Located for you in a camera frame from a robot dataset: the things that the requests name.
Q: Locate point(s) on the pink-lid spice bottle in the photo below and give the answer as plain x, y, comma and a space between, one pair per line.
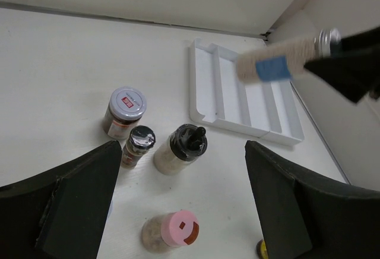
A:
165, 232

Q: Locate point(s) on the brown jar grey lid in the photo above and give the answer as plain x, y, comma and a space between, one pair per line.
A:
126, 107

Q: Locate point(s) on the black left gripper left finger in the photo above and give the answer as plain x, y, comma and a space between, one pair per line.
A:
62, 212

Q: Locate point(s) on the blue-label white spice bottle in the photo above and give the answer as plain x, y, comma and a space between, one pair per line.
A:
285, 60

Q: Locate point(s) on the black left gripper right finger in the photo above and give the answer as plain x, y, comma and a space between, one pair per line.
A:
304, 214

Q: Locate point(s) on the white divided organizer tray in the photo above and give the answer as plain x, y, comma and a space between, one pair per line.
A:
219, 99

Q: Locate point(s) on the black-nozzle white powder bottle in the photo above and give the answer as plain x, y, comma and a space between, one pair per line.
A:
183, 146

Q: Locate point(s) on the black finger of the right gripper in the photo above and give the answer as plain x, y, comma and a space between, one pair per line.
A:
350, 64

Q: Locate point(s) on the yellow-label brown small bottle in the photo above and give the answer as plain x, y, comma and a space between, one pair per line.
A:
261, 250

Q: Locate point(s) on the small black-cap spice bottle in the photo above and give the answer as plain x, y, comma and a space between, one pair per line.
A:
139, 142

